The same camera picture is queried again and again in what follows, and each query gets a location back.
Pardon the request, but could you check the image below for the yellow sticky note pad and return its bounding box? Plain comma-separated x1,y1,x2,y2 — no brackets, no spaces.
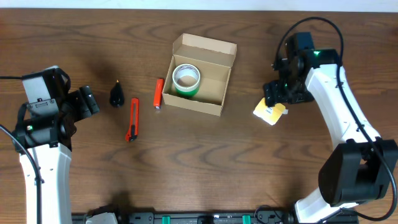
253,98,289,126

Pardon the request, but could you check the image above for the red utility knife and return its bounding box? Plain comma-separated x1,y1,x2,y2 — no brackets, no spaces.
125,98,139,142

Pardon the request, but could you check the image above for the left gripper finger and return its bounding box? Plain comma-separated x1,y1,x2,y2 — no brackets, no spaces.
79,85,93,117
86,94,100,114

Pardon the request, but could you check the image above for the green tape roll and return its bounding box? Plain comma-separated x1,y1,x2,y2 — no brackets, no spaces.
172,63,201,98

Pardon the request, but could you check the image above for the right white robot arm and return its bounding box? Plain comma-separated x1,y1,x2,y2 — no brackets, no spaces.
256,32,397,223

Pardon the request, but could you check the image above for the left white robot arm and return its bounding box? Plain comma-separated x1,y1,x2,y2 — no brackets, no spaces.
13,66,100,223

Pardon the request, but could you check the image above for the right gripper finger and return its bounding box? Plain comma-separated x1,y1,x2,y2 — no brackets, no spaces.
263,81,277,107
274,80,290,103

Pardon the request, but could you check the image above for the black mounting rail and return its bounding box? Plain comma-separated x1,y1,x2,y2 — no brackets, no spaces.
71,205,360,224

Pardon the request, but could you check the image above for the open cardboard box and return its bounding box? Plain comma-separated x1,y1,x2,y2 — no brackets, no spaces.
162,34,238,116

